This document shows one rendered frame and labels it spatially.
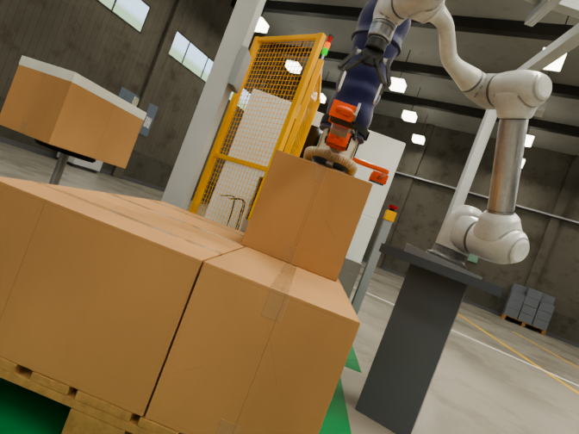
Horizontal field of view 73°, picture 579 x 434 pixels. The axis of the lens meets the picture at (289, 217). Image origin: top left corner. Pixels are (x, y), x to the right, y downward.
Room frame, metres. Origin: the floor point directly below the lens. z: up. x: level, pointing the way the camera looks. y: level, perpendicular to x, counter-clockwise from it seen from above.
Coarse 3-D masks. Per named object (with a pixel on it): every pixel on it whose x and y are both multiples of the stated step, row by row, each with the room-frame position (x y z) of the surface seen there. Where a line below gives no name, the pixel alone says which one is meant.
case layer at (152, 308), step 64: (0, 192) 0.96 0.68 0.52; (64, 192) 1.16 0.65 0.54; (0, 256) 0.96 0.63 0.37; (64, 256) 0.95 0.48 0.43; (128, 256) 0.94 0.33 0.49; (192, 256) 0.93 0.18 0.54; (256, 256) 1.36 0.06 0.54; (0, 320) 0.95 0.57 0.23; (64, 320) 0.94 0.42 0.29; (128, 320) 0.93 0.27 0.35; (192, 320) 0.93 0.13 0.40; (256, 320) 0.92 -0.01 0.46; (320, 320) 0.91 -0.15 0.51; (128, 384) 0.93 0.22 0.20; (192, 384) 0.92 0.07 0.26; (256, 384) 0.92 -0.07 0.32; (320, 384) 0.91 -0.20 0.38
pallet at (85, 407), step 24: (0, 360) 0.95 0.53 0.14; (24, 384) 0.94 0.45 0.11; (48, 384) 0.94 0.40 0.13; (72, 408) 0.94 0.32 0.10; (96, 408) 0.93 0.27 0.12; (120, 408) 0.93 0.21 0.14; (72, 432) 0.93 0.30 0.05; (96, 432) 0.93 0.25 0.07; (120, 432) 0.93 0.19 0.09; (144, 432) 0.93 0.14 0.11; (168, 432) 0.92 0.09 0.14
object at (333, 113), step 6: (336, 102) 1.18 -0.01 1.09; (342, 102) 1.18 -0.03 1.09; (354, 108) 1.18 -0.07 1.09; (330, 114) 1.18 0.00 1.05; (336, 114) 1.18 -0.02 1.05; (342, 114) 1.18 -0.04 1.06; (330, 120) 1.24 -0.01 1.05; (336, 120) 1.22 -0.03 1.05; (342, 120) 1.19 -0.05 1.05; (348, 120) 1.18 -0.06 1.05; (342, 126) 1.26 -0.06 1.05; (348, 126) 1.23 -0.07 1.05
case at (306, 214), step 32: (288, 160) 1.53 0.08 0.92; (288, 192) 1.52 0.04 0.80; (320, 192) 1.51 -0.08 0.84; (352, 192) 1.49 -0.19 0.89; (256, 224) 1.53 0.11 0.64; (288, 224) 1.52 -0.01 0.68; (320, 224) 1.50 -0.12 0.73; (352, 224) 1.49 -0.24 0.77; (288, 256) 1.51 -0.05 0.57; (320, 256) 1.50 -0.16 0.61
